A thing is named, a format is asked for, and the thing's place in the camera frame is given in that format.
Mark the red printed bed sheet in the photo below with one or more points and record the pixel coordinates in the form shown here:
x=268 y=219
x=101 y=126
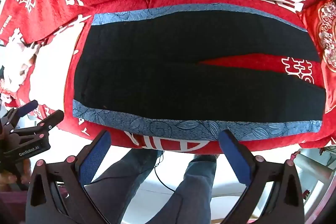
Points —
x=262 y=62

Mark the grey metal bar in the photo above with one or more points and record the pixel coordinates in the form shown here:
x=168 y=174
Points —
x=312 y=166

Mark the black pants with blue trim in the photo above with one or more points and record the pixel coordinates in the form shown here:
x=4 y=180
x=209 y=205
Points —
x=157 y=77

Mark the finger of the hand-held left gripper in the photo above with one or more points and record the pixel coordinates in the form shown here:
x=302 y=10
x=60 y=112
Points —
x=51 y=120
x=25 y=109

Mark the person's left forearm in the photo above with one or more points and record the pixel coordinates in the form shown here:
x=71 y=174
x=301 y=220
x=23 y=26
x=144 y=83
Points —
x=11 y=204

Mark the person's left hand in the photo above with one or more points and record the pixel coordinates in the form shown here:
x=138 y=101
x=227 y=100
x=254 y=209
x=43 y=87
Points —
x=6 y=178

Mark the red embroidered pillow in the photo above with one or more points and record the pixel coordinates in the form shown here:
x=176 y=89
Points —
x=325 y=29

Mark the person's right leg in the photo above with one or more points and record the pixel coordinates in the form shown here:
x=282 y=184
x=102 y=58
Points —
x=191 y=187

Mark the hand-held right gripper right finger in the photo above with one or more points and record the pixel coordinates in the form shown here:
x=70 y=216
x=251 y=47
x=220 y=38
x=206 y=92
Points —
x=236 y=157

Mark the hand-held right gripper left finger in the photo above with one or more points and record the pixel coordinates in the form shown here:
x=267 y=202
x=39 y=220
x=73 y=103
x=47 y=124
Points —
x=96 y=154

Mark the white cloth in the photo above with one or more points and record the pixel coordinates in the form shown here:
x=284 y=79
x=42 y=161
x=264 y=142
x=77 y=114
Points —
x=13 y=61

